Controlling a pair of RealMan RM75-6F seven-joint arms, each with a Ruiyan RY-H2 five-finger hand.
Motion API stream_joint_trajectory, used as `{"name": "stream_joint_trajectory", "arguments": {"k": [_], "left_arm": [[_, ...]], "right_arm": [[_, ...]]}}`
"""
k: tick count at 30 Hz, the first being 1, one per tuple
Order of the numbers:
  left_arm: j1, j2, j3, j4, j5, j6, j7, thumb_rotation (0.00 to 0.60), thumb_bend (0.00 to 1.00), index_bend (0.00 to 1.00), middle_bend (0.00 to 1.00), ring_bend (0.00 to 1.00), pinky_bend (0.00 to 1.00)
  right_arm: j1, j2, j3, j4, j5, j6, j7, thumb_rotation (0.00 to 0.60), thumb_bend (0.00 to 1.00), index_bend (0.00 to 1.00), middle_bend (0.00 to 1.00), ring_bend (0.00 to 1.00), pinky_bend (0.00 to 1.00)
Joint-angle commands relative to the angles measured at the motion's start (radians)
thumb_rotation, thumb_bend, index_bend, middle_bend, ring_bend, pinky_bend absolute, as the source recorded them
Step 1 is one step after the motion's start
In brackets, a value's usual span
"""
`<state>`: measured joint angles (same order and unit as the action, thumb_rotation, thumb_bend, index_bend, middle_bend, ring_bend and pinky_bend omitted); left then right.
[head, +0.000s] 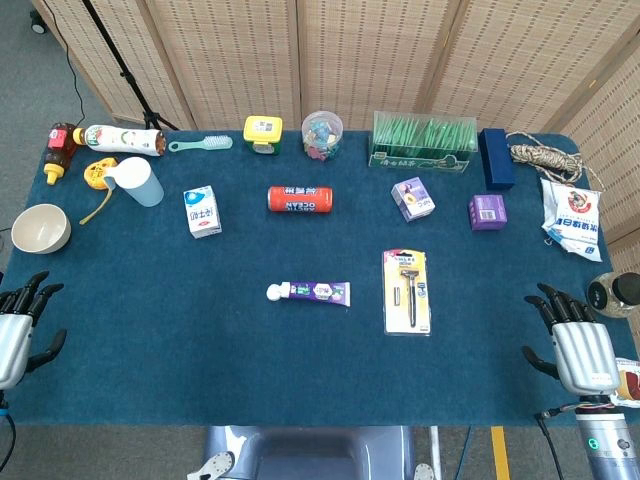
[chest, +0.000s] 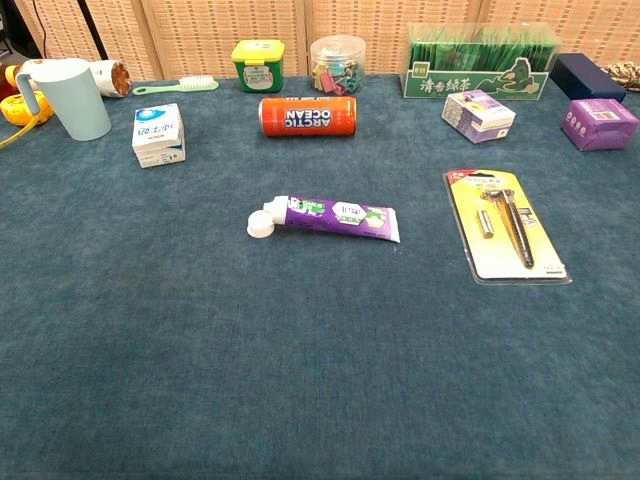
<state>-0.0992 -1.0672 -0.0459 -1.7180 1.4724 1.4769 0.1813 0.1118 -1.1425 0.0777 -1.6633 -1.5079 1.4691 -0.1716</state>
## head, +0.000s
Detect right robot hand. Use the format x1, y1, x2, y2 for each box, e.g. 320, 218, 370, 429
521, 282, 621, 399

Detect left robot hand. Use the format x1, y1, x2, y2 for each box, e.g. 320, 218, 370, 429
0, 270, 68, 391

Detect purple toothpaste tube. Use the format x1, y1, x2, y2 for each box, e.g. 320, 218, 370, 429
266, 280, 352, 308

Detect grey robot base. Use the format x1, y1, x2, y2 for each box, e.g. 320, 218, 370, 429
187, 424, 436, 480

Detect brown sauce bottle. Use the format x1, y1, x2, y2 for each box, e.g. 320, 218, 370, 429
43, 122, 79, 187

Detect white snack packet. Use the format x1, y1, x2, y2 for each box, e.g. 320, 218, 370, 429
612, 357, 640, 409

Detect glass jar black lid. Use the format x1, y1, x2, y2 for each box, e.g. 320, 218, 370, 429
586, 271, 640, 319

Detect cream bowl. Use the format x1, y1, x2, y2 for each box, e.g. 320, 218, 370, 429
10, 203, 72, 255

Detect white and blue bag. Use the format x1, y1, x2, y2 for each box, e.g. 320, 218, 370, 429
540, 177, 603, 263

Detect blue table mat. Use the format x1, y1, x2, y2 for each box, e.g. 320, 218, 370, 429
0, 130, 640, 428

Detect yellow tape measure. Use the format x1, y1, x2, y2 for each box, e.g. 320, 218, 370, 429
78, 156, 120, 226

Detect razor in yellow blister pack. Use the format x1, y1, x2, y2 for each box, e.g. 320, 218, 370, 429
382, 248, 433, 337

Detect light blue plastic cup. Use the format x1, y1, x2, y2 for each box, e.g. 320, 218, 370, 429
104, 156, 165, 208

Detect dark blue box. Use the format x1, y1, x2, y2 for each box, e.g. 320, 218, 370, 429
478, 127, 517, 192

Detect white snack tube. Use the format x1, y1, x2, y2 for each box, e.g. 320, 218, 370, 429
72, 124, 167, 158

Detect white blue milk carton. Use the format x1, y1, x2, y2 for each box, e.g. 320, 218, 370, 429
182, 184, 223, 240

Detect purple and white small box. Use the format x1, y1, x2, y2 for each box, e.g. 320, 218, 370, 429
390, 176, 436, 223

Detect clear box of green tea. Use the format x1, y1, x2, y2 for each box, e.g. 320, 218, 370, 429
368, 110, 478, 174

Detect green scrubbing brush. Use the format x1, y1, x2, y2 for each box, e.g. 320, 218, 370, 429
167, 133, 234, 153

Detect black tripod stand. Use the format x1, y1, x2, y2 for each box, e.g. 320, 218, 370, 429
82, 0, 180, 132

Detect orange soda can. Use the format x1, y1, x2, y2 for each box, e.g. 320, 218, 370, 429
267, 185, 334, 214

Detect green container yellow lid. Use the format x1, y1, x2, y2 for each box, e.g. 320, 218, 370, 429
242, 115, 284, 157

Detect clear jar of binder clips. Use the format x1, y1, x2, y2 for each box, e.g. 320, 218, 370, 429
300, 110, 344, 163

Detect bamboo folding screen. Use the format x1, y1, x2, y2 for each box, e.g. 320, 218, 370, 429
30, 0, 640, 276

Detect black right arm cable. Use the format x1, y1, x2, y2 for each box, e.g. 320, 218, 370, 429
533, 403, 581, 480

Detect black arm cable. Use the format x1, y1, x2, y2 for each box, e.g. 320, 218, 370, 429
533, 403, 581, 480
0, 409, 17, 474

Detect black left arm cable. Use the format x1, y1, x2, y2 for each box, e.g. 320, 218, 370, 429
0, 409, 17, 474

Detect blue floor cable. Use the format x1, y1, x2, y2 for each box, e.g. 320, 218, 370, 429
458, 426, 474, 480

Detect coiled beige rope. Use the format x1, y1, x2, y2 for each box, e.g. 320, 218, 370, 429
505, 130, 606, 191

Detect black floor cable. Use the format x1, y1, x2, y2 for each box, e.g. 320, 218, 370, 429
42, 0, 86, 126

